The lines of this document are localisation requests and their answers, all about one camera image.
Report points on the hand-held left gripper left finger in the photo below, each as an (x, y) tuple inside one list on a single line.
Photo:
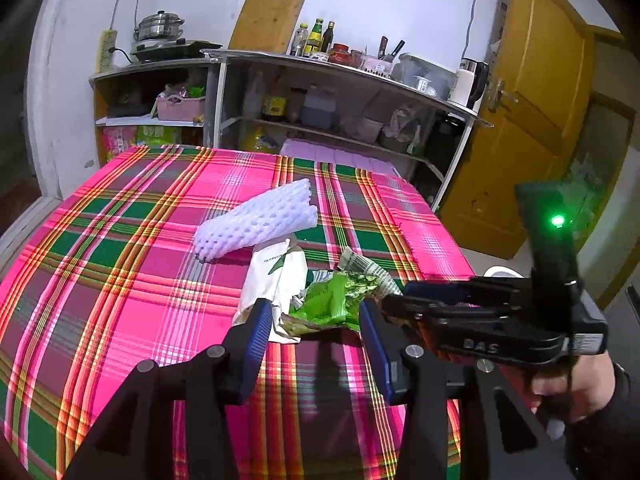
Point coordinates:
[(252, 355)]

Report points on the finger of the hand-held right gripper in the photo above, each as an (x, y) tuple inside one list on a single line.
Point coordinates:
[(465, 290), (407, 312)]

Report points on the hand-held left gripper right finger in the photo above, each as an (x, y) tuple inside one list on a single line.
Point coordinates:
[(380, 355)]

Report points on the white trash bin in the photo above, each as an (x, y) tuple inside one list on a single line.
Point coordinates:
[(500, 272)]

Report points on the green snack wrapper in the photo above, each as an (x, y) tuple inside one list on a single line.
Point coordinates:
[(330, 302)]

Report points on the white paper bag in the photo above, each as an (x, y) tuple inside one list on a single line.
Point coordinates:
[(272, 280)]

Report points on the person's right forearm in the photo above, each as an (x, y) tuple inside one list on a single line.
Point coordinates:
[(610, 440)]

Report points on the person's right hand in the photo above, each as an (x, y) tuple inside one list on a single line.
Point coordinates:
[(575, 390)]

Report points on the printed white wrapper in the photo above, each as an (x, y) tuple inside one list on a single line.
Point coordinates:
[(372, 270)]

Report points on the white foam fruit net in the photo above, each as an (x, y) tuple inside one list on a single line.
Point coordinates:
[(255, 222)]

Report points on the pink green plaid tablecloth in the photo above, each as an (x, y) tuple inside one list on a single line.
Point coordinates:
[(125, 270)]

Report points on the purple quilted cushion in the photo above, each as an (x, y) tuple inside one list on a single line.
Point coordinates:
[(340, 157)]

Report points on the yellow wooden door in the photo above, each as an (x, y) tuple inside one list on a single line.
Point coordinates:
[(530, 110)]

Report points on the white cup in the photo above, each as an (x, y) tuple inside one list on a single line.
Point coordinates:
[(460, 87)]

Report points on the black electric kettle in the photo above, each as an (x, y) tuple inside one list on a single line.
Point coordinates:
[(477, 77)]

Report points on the clear plastic storage box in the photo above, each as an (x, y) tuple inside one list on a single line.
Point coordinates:
[(427, 75)]

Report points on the purple plastic jug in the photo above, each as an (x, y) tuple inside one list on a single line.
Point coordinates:
[(318, 107)]

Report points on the green printed box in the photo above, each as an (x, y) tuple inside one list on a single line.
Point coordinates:
[(157, 135)]

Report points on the pink knife holder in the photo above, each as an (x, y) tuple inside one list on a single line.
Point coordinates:
[(376, 66)]

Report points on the grey metal shelf unit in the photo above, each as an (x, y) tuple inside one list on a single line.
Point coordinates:
[(350, 72)]

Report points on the dark bottle yellow label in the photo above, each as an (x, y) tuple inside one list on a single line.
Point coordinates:
[(275, 102)]

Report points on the pink printed box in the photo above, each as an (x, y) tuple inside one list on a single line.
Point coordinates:
[(119, 144)]

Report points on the pink plastic basket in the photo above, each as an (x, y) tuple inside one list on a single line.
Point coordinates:
[(180, 109)]

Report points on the red lid jar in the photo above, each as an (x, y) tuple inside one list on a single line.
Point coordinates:
[(339, 54)]

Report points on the dark sauce bottle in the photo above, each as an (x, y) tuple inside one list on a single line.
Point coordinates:
[(327, 37)]

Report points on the yellow label oil bottle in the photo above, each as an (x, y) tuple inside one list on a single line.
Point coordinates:
[(314, 37)]

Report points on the clear glass bottle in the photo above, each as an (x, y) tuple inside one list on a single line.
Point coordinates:
[(299, 40)]

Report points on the wooden shelf cabinet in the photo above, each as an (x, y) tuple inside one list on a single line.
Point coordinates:
[(150, 67)]

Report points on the black gas stove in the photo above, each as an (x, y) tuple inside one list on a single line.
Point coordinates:
[(175, 50)]

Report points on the wooden cutting board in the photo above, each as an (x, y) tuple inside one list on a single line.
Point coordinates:
[(270, 20)]

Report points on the yellow power strip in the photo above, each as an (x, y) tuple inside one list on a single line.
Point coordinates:
[(106, 50)]

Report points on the steel steamer pot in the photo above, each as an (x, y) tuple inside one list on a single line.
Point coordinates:
[(157, 27)]

